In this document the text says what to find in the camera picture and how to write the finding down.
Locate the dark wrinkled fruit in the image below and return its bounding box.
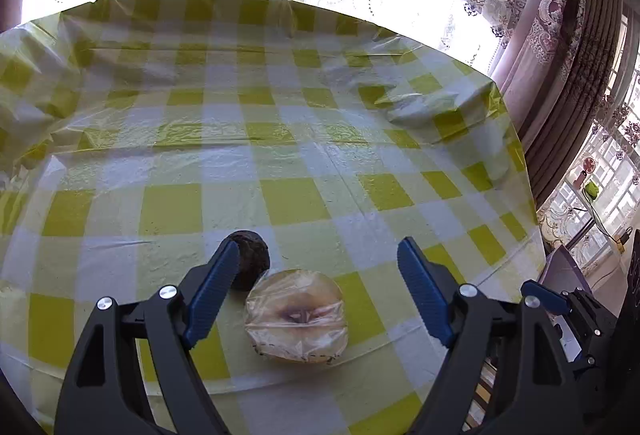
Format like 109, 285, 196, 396
229, 230, 270, 292

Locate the purple white cardboard box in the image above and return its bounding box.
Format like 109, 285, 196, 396
538, 245, 591, 361

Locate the yellow checkered plastic tablecloth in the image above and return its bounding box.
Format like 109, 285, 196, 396
1, 0, 544, 434

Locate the white side table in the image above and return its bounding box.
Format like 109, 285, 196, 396
559, 182, 625, 268

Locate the yellow black charger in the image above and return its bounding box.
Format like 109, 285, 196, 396
616, 227, 632, 253

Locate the plastic yellow pear half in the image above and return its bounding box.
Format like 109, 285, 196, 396
244, 269, 348, 363

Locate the green object on table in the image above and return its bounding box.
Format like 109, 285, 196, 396
582, 181, 599, 201

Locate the small pink desk fan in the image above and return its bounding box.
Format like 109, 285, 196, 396
573, 157, 597, 189

